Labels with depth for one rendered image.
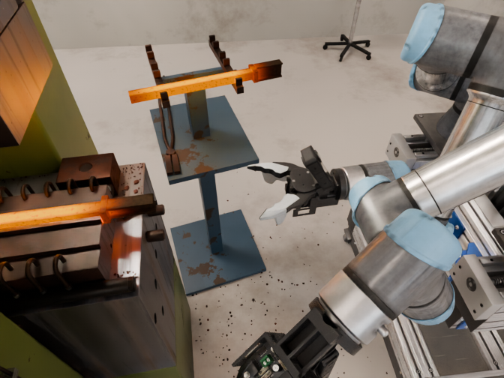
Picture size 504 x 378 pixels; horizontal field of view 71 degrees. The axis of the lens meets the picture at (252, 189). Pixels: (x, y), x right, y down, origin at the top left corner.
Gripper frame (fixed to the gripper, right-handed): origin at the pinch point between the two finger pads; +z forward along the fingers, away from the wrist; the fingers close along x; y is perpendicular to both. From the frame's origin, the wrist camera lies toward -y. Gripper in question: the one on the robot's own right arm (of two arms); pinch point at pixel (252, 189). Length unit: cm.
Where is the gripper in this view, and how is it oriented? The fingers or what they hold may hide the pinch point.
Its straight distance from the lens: 74.1
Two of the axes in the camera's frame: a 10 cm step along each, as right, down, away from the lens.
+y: 0.0, 6.7, 7.4
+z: -9.8, 1.3, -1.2
